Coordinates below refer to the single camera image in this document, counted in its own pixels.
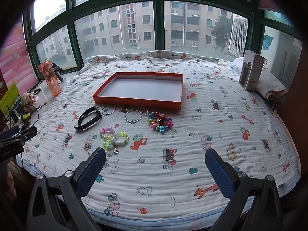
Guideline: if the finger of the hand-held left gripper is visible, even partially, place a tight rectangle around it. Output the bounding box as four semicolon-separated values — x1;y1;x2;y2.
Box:
14;126;38;142
0;126;21;141

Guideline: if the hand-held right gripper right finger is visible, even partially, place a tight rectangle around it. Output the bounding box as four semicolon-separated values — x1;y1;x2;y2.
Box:
204;148;283;231

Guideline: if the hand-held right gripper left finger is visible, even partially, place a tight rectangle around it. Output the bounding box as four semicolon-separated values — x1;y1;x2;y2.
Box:
26;147;107;231

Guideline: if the green yellow bead bracelet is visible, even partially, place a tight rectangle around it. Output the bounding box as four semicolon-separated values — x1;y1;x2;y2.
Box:
100;132;117;150

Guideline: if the white pearl bracelet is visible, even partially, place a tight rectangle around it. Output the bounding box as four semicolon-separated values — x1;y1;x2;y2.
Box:
112;132;130;153

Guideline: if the pink bead bracelet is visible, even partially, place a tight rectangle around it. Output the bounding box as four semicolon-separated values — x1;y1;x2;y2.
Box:
100;126;116;135

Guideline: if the silver hoop earring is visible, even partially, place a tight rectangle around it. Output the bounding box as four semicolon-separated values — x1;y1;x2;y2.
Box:
125;110;142;123
101;105;116;115

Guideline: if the black smart band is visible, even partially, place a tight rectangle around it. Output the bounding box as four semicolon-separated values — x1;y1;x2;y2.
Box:
74;106;102;132

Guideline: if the multicoloured bead bracelet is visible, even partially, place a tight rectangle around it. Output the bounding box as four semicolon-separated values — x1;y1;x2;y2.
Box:
147;112;174;133

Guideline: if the orange cardboard box lid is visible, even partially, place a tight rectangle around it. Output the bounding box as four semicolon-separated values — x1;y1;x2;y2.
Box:
93;72;184;110

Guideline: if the yellow-green carton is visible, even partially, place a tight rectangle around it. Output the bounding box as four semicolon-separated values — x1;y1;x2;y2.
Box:
0;84;23;123

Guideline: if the printed blanket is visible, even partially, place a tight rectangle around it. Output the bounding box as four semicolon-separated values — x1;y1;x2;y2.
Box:
16;50;300;223

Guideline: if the orange water bottle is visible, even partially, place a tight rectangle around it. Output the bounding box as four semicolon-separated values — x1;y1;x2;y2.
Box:
38;60;62;97

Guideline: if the black handheld device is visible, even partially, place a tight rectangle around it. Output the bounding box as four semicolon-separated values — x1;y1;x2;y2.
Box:
52;63;64;82

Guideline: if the pink curtain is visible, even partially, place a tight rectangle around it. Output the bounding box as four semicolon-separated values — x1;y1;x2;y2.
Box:
0;22;37;95

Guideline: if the folded beige towel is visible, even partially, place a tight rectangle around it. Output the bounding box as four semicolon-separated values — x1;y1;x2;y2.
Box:
256;70;288;107

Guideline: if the white cardboard carton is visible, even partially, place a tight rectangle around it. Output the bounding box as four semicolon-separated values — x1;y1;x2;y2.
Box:
239;50;265;92

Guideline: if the white louvred cover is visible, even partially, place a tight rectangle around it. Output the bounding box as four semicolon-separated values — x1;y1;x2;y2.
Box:
228;14;249;57

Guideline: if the blue elephant sticker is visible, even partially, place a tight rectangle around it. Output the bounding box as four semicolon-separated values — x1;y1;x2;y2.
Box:
261;35;275;51

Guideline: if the tree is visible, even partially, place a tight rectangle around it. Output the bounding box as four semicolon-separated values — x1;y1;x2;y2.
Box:
210;16;233;54

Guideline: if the black cable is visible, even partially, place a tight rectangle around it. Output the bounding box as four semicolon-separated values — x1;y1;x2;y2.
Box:
24;87;48;127

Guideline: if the green window frame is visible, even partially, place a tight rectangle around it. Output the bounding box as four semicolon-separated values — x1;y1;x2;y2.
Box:
23;0;304;82

